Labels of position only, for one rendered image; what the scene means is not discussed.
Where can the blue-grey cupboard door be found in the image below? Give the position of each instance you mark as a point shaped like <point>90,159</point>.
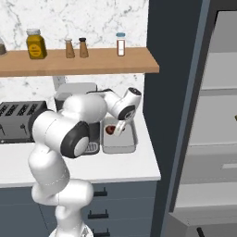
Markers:
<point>17,213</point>

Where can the yellow jar with grey lid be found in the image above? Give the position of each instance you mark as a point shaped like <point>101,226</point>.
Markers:
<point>36,44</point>

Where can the grey open fridge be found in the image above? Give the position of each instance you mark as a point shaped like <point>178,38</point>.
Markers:
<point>213,123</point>

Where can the wooden wall shelf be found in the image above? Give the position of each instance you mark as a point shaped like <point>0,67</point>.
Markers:
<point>92,63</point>

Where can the brown shaker with black cap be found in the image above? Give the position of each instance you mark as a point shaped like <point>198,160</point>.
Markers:
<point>83,48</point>

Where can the grey coffee machine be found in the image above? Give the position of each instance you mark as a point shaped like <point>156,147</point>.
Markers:
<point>74,89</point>

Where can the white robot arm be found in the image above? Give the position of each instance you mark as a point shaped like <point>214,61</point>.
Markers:
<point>52,129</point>

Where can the dark grey toaster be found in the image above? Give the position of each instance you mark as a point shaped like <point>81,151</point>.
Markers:
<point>17,118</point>

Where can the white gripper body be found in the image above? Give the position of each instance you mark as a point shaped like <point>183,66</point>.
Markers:
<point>119,127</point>

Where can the grey tupperware tray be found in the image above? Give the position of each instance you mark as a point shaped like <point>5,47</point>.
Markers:
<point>118,145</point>

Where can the yellow-green food item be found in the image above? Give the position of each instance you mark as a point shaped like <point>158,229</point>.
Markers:
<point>235,117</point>

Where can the white spice bottle red label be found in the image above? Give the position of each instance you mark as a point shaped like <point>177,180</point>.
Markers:
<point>120,45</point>

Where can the dark blue tall cabinet panel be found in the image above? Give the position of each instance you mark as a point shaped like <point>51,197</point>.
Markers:
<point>166,77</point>

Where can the dark red chicken drumstick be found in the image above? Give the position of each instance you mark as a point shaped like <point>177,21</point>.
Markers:
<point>109,130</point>

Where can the brown shaker with white cap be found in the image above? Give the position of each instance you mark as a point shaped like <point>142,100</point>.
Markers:
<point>69,48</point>

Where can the blue-grey drawer front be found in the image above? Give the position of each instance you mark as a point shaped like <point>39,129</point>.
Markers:
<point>129,228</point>
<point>132,189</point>
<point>129,208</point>

